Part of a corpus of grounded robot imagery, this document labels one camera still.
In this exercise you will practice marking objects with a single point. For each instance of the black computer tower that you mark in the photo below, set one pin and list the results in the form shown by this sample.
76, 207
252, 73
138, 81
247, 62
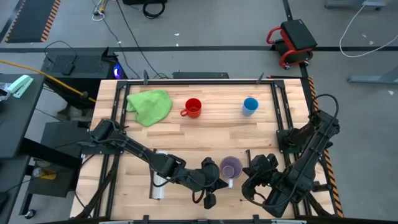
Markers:
90, 67

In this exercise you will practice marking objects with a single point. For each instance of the blue cup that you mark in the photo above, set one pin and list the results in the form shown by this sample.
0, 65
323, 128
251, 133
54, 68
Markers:
249, 107

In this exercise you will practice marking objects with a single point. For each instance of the black desk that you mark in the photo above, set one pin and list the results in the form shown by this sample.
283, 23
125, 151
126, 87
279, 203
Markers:
18, 124

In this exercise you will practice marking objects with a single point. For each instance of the black knob clamp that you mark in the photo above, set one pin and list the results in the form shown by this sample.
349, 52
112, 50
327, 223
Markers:
323, 186

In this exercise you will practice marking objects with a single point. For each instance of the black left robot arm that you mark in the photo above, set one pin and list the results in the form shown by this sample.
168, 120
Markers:
140, 152

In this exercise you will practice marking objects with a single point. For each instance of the green cloth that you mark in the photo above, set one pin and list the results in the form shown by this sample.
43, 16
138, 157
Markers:
152, 105

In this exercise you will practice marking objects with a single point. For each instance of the black power strip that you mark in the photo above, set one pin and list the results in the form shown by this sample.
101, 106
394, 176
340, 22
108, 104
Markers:
200, 75

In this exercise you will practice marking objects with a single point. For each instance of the red and black rolling stool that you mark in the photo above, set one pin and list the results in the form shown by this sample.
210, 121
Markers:
293, 39

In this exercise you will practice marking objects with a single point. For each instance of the black low cart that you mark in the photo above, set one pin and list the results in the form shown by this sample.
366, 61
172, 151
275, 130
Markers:
56, 186

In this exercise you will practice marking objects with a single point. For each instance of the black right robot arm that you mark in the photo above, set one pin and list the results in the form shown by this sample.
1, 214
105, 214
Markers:
298, 180

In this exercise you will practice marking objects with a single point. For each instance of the black table edge clamp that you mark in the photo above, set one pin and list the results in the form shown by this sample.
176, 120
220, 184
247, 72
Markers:
145, 77
145, 219
256, 219
260, 78

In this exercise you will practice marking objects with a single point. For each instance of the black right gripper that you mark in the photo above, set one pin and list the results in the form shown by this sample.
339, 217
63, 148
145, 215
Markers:
262, 168

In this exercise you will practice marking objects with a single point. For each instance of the black mat with orange edge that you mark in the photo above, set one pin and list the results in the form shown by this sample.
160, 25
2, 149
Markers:
29, 18

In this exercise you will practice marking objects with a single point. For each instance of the red mug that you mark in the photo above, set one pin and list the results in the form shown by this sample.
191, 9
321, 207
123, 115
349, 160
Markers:
193, 109

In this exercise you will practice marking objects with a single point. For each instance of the mint green stapler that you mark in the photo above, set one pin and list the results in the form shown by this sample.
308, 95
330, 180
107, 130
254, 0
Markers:
20, 85

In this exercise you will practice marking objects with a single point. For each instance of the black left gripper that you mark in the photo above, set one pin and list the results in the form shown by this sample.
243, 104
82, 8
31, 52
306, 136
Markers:
210, 174

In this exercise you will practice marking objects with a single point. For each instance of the yellow item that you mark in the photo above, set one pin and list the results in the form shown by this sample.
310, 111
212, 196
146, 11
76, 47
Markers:
49, 175

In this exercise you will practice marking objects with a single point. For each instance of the grey table leg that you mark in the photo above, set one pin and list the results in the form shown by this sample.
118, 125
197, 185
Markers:
373, 79

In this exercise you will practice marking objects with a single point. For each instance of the black metal table frame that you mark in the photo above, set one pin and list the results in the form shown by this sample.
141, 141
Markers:
236, 82

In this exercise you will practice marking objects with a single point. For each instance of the orange and black hazard strip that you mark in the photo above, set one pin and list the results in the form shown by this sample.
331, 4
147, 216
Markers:
337, 202

